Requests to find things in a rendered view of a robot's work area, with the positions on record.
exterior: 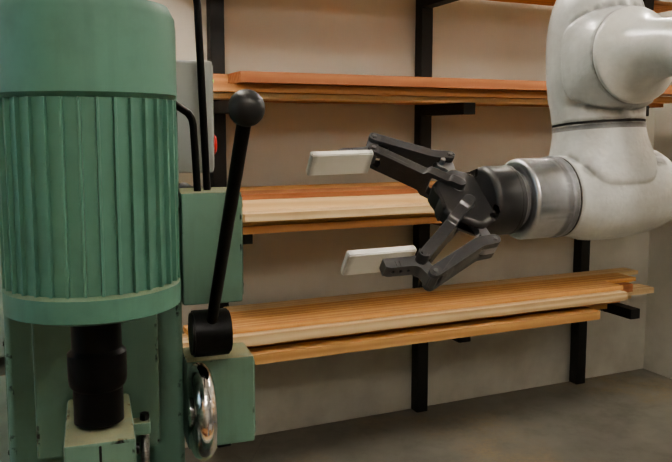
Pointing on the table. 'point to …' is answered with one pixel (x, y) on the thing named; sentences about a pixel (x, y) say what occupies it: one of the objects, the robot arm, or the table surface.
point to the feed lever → (200, 323)
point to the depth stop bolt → (143, 434)
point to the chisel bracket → (101, 439)
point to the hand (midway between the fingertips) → (335, 210)
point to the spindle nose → (97, 375)
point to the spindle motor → (87, 158)
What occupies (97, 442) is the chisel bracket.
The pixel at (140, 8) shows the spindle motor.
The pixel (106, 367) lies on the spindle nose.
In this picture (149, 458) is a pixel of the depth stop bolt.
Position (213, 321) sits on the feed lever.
